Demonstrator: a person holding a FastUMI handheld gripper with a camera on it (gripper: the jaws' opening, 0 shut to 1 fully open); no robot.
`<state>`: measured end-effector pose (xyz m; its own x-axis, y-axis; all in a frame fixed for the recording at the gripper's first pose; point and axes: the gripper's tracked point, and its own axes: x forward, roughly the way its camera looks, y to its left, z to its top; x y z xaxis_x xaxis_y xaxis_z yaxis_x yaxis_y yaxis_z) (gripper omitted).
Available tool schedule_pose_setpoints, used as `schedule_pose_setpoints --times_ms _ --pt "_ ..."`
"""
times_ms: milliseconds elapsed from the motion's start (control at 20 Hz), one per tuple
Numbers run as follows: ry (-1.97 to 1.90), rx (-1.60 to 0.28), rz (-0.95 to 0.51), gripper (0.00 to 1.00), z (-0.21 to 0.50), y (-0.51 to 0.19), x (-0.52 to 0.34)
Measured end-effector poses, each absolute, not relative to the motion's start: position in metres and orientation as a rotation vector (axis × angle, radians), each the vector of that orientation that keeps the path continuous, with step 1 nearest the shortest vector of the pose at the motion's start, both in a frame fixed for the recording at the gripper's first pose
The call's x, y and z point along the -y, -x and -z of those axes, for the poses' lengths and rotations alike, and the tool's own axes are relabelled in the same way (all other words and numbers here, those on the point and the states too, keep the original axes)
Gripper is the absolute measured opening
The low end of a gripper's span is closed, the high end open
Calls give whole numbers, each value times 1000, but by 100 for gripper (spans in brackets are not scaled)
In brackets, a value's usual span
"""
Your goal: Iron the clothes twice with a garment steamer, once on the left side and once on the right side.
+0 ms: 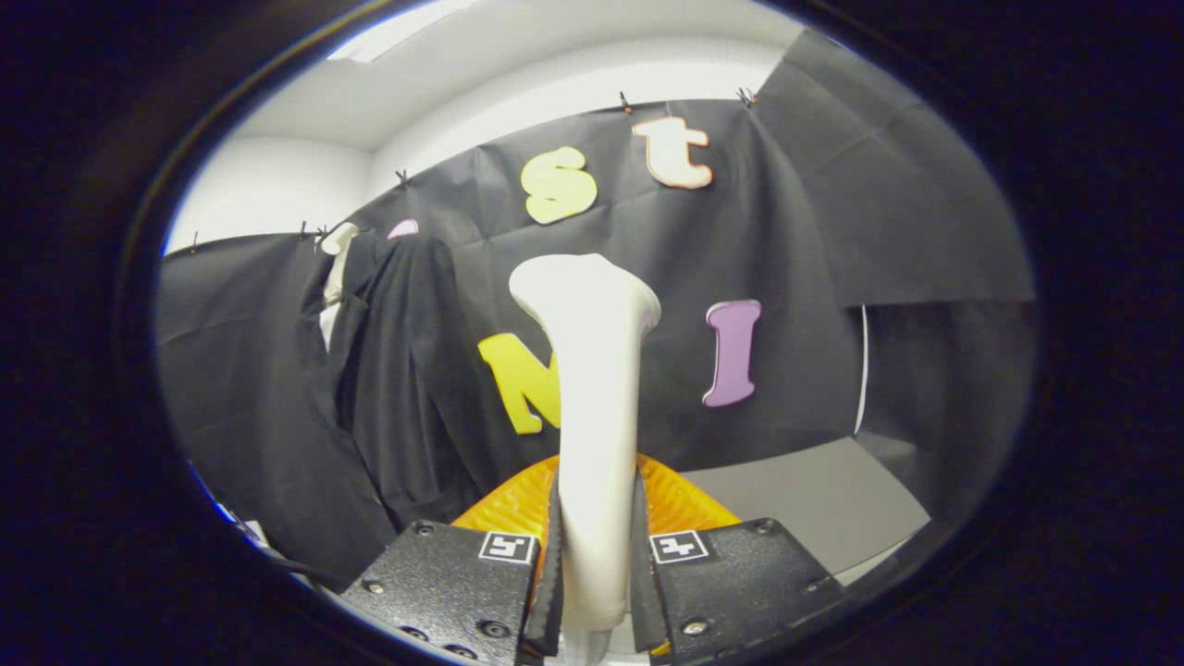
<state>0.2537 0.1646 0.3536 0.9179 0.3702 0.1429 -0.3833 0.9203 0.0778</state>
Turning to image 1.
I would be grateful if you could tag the black backdrop cloth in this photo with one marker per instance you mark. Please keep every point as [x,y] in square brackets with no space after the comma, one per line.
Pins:
[786,231]

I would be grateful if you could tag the white garment steamer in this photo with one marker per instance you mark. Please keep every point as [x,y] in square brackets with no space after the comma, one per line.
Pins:
[597,416]

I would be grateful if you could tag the thin white pipe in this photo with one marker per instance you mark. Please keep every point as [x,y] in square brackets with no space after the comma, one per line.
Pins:
[865,370]

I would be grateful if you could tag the black suit jacket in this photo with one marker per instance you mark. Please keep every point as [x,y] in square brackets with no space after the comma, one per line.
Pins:
[407,388]

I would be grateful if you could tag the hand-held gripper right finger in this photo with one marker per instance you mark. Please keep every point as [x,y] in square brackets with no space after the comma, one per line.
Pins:
[645,592]

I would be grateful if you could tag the grey cabinet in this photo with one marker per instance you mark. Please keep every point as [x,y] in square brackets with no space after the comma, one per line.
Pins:
[814,499]

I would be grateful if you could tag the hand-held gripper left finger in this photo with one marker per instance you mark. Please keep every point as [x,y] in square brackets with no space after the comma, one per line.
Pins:
[548,601]

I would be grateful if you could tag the white clothes hanger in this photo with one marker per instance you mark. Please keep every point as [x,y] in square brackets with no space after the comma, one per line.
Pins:
[338,239]

